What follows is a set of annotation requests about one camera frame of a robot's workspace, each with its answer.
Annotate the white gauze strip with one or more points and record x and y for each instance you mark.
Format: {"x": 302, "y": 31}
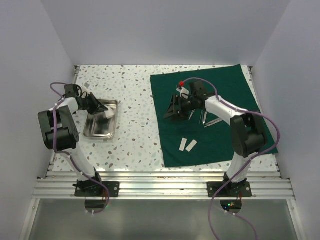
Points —
{"x": 191, "y": 145}
{"x": 182, "y": 144}

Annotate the stainless steel tray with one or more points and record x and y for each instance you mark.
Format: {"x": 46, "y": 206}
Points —
{"x": 98, "y": 126}

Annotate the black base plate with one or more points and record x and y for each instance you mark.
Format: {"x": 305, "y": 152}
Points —
{"x": 234, "y": 190}
{"x": 111, "y": 189}

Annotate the steel scissors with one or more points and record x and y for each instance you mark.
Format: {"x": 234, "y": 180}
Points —
{"x": 203, "y": 117}

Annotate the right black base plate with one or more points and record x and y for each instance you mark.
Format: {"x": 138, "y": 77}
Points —
{"x": 234, "y": 190}

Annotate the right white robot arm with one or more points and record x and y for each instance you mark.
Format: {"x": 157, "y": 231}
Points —
{"x": 248, "y": 134}

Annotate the green surgical drape cloth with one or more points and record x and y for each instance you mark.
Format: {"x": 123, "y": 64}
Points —
{"x": 214, "y": 143}

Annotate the steel tweezers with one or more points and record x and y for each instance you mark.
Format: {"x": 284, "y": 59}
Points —
{"x": 213, "y": 122}

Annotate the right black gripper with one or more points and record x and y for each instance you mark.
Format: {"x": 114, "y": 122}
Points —
{"x": 172, "y": 112}

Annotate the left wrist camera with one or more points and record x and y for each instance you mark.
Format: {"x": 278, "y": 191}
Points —
{"x": 85, "y": 88}

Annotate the steel forceps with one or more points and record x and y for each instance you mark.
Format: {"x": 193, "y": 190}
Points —
{"x": 191, "y": 114}

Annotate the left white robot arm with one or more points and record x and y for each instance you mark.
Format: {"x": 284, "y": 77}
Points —
{"x": 60, "y": 134}

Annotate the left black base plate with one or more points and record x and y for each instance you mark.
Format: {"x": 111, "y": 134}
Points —
{"x": 111, "y": 189}

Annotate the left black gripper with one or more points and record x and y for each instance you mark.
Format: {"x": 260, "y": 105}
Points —
{"x": 97, "y": 106}

